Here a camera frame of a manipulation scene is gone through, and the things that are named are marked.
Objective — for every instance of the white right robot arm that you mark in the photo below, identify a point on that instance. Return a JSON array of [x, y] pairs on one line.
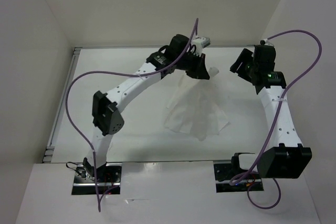
[[283, 154]]

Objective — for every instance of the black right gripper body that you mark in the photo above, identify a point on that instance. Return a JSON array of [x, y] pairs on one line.
[[254, 67]]

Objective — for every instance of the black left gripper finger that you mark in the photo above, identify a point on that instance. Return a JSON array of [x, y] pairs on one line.
[[192, 73], [202, 71]]

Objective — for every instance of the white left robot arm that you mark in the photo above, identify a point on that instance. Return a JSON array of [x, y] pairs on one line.
[[180, 54]]

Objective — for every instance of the aluminium table frame rail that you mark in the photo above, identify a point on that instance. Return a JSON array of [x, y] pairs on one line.
[[49, 150]]

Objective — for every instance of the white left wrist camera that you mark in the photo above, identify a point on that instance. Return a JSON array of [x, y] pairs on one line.
[[198, 44]]

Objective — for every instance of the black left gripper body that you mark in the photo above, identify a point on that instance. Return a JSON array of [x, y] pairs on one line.
[[191, 60]]

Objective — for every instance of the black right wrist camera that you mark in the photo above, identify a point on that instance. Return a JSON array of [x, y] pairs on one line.
[[275, 78]]

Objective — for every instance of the white pleated skirt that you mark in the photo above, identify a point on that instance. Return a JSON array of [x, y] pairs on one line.
[[194, 108]]

